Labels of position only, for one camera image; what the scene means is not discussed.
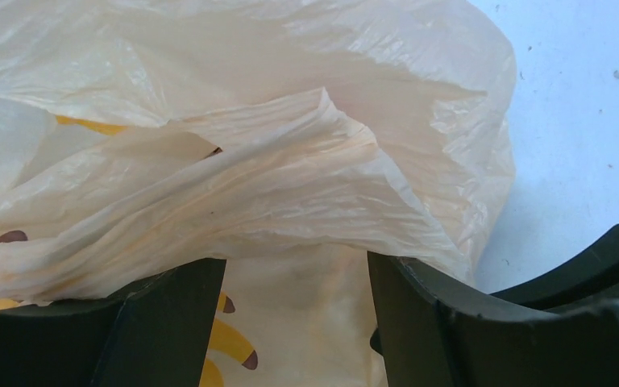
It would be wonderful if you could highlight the translucent orange plastic bag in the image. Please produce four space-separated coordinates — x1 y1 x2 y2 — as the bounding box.
0 1 517 386

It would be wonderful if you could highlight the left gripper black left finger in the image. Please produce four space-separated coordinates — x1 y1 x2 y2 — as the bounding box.
0 259 226 386

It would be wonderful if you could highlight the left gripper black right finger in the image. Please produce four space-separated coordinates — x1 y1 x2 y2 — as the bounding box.
368 224 619 386

